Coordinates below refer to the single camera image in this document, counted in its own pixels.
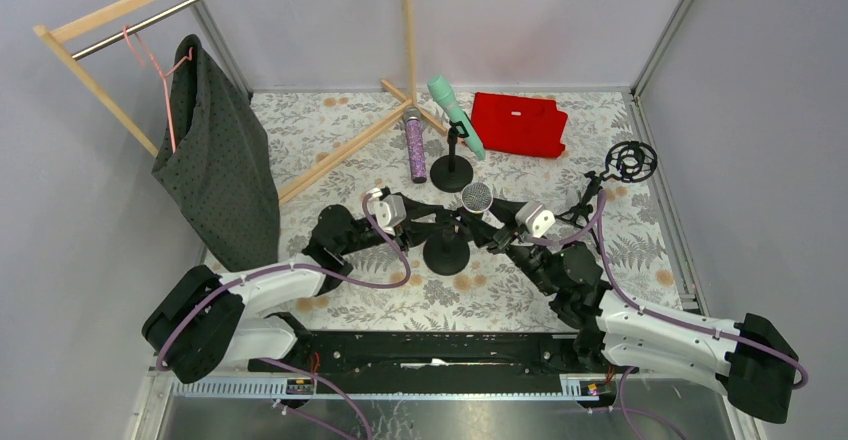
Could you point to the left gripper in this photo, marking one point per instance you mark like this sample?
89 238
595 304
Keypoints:
411 223

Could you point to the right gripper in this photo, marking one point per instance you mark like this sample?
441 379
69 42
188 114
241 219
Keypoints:
510 233

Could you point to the black glitter microphone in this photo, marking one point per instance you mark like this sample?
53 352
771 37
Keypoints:
476 199

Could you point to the black round-base mic stand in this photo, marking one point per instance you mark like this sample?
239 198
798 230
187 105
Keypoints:
451 173

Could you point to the mint green microphone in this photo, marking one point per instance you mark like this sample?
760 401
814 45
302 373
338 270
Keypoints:
444 95

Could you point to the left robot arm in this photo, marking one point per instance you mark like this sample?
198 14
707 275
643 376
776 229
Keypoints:
208 319

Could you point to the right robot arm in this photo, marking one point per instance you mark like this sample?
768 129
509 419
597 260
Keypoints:
749 361

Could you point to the purple glitter microphone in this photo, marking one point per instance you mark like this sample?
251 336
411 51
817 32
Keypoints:
414 139

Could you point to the red folded cloth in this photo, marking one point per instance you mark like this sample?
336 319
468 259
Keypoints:
518 125

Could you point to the wooden clothes rack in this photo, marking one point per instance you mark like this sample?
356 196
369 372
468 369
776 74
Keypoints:
55 39

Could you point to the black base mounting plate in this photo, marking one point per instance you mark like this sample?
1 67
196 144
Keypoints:
375 362

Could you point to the dark grey dotted garment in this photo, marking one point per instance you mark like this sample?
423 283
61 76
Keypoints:
214 163

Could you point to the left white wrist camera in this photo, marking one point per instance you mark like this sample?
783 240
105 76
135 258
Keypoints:
388 210

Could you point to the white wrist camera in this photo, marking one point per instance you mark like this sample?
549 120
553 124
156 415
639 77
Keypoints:
388 210
534 220

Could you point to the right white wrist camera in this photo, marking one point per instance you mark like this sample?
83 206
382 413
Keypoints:
534 220

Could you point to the black tripod shock-mount stand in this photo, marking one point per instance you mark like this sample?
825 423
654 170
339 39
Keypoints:
626 162

